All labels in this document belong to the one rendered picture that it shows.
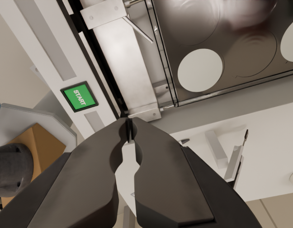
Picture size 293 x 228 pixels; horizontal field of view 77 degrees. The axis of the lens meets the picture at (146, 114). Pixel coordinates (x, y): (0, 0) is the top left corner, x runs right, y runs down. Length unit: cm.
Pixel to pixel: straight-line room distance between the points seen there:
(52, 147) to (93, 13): 43
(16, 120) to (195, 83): 54
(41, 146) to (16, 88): 112
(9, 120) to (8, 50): 96
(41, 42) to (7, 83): 136
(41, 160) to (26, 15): 39
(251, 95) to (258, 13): 18
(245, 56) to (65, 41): 36
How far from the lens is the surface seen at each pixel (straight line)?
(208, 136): 43
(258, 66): 49
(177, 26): 40
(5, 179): 61
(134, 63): 43
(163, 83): 50
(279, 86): 55
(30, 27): 38
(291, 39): 50
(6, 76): 171
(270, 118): 49
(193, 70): 43
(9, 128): 73
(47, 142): 65
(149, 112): 46
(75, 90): 39
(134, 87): 45
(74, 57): 36
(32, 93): 168
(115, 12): 39
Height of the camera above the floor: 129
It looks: 57 degrees down
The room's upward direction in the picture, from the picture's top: 178 degrees clockwise
